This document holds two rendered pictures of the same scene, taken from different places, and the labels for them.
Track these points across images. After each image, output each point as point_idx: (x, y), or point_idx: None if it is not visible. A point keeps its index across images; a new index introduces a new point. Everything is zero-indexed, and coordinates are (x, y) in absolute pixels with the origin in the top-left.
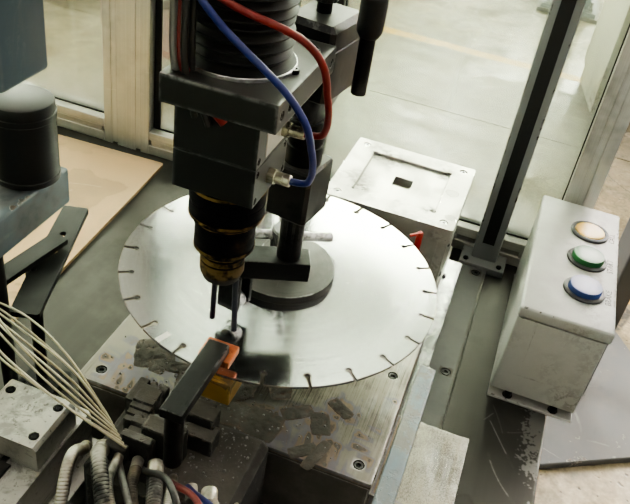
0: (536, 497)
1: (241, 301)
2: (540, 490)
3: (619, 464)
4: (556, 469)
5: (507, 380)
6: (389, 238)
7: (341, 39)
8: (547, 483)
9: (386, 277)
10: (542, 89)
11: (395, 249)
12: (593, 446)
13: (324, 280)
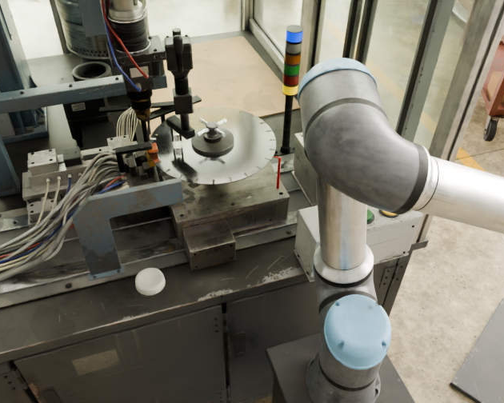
0: (442, 401)
1: (175, 138)
2: (449, 401)
3: None
4: (473, 401)
5: (297, 246)
6: (266, 153)
7: (171, 49)
8: (458, 401)
9: (241, 162)
10: (402, 125)
11: (261, 157)
12: None
13: (215, 150)
